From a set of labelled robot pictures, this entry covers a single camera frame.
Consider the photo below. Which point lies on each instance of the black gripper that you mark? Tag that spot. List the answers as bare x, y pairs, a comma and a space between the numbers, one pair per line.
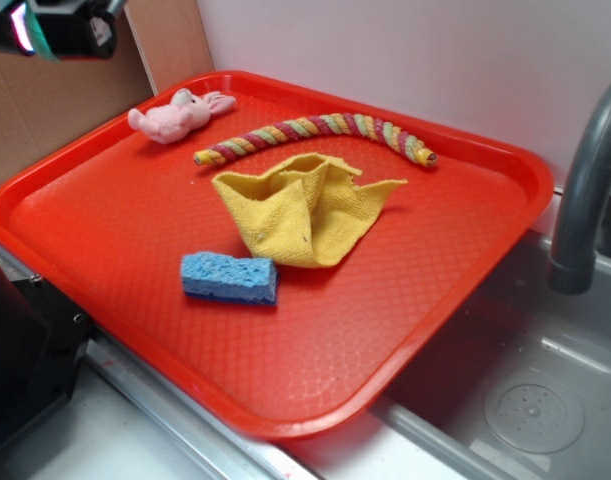
60, 30

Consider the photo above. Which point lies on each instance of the yellow cloth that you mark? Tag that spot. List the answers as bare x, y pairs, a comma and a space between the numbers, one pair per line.
305, 212

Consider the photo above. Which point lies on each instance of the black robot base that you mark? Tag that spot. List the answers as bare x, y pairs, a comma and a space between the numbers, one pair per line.
43, 339

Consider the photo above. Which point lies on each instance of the brown cardboard panel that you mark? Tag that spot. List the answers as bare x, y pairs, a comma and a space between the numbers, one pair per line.
45, 105

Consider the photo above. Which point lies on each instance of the pink plush bunny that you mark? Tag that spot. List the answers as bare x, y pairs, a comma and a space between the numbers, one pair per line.
184, 114

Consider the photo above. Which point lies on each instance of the red plastic tray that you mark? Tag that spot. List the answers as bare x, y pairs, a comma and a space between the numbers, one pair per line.
109, 218

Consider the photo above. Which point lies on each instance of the blue sponge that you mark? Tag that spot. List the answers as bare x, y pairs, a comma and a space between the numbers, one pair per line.
219, 277

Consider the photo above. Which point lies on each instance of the grey faucet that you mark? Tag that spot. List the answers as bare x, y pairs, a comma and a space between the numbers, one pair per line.
583, 223

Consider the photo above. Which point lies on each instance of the grey toy sink basin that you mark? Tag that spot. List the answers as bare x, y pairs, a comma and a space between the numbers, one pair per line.
516, 385

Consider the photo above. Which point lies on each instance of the multicoloured twisted rope toy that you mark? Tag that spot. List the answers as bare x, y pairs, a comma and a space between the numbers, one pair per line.
327, 125

